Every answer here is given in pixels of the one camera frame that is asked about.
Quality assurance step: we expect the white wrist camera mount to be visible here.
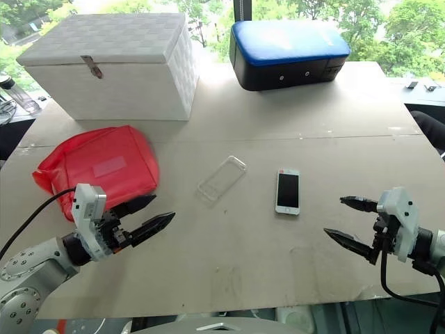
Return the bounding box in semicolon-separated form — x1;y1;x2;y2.
70;183;121;262
376;186;420;262

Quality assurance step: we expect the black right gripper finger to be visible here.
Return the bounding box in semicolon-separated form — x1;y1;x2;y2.
323;228;382;267
339;196;380;215

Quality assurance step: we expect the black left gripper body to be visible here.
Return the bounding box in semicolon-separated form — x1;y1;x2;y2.
100;207;135;254

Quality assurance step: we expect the clear bottle with black cap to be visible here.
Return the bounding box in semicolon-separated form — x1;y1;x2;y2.
0;76;43;116

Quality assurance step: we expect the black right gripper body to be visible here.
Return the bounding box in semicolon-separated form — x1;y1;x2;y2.
372;212;398;257

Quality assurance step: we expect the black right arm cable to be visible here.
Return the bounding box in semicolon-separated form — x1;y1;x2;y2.
380;249;445;334

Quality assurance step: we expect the brown box latch strap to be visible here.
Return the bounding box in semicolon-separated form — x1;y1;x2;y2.
80;54;104;79

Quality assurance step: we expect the clear phone case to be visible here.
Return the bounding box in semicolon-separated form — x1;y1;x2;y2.
196;155;248;207

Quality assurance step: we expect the red fabric pouch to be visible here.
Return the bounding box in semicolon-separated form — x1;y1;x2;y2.
32;125;161;223

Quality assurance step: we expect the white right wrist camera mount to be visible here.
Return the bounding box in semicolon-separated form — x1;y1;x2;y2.
376;186;420;262

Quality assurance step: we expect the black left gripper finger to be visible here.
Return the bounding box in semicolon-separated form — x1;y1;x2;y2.
118;193;158;218
123;211;177;248

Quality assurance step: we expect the white smartphone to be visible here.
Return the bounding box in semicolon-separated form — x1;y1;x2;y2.
275;168;301;216

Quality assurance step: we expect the white woven storage box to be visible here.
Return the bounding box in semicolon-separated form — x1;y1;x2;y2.
16;13;199;122

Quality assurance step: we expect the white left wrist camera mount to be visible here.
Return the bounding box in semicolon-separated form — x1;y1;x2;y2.
70;183;121;262

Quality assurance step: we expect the blue and black padded case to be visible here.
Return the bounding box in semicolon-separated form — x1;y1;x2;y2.
229;19;352;93

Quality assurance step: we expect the black window frame post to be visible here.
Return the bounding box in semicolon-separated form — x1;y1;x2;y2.
233;0;254;23

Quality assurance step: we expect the black chair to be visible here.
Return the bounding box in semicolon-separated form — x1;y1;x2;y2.
410;110;445;156

